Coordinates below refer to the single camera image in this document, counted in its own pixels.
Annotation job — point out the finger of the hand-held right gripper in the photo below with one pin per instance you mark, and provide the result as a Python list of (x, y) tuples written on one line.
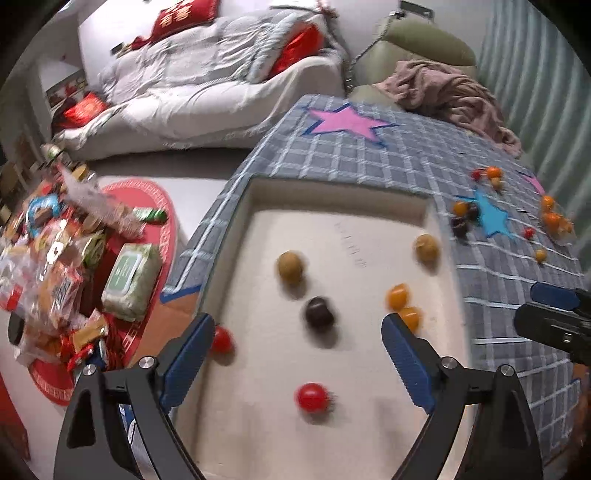
[(545, 325), (554, 295)]

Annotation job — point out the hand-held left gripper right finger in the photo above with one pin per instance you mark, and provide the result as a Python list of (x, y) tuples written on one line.
[(406, 364)]

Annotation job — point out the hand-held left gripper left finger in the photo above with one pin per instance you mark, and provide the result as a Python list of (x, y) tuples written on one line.
[(184, 364)]

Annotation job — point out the red cherry tomato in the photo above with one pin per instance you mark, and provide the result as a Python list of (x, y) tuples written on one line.
[(477, 174), (222, 340), (528, 232), (311, 397)]

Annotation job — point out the small orange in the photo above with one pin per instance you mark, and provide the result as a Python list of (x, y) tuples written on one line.
[(551, 220), (412, 319), (548, 201), (460, 207), (493, 171), (398, 297)]

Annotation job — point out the dark plum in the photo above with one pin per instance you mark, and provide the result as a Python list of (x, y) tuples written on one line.
[(472, 213), (318, 314), (459, 227)]

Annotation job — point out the olive brown ball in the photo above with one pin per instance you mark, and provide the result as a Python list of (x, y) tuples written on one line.
[(425, 248)]

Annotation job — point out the brown kiwi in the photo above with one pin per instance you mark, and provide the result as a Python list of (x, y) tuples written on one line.
[(290, 267), (497, 182)]

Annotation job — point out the white tray with dark rim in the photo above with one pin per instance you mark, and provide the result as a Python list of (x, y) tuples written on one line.
[(351, 221)]

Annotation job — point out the yellow apricot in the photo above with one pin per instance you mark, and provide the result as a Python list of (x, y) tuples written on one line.
[(540, 254)]

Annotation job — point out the grey checked tablecloth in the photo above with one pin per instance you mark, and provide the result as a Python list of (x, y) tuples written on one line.
[(498, 286)]

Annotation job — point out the clear glass bowl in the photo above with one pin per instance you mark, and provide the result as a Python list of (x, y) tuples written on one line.
[(556, 233)]

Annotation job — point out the green wet wipes pack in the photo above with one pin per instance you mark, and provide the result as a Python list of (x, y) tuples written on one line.
[(131, 281)]

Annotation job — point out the blue star patch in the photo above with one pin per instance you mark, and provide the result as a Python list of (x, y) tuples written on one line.
[(491, 214)]

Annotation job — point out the small pink star patch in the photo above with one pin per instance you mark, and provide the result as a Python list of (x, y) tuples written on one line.
[(535, 184)]

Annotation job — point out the green packet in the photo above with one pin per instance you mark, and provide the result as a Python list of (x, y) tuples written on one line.
[(150, 214)]

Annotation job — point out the red round rug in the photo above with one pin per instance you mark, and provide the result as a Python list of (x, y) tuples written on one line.
[(152, 198)]

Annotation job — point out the pile of snack packets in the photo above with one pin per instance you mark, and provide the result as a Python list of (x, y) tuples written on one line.
[(51, 258)]

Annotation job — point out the pink blanket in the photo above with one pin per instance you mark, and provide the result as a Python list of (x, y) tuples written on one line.
[(452, 97)]

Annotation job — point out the large pink star patch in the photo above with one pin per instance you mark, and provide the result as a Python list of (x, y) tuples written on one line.
[(346, 122)]

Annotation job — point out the white sofa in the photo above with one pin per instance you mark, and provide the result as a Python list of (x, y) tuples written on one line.
[(207, 115)]

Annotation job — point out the red cushion with gold print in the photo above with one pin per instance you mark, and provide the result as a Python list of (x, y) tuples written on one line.
[(85, 108)]

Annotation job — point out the green armchair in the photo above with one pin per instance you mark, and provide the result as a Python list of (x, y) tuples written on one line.
[(429, 41)]

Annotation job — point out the white shelf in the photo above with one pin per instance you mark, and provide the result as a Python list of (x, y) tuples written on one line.
[(60, 83)]

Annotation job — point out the white grey quilt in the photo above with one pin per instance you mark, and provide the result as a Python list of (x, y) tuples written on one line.
[(207, 55)]

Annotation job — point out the plain red pillow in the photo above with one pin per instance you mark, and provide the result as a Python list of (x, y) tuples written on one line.
[(295, 46)]

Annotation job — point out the red pillow with gold print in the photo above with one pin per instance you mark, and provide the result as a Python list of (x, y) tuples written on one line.
[(184, 18)]

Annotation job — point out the wall socket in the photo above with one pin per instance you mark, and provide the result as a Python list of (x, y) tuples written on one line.
[(118, 48)]

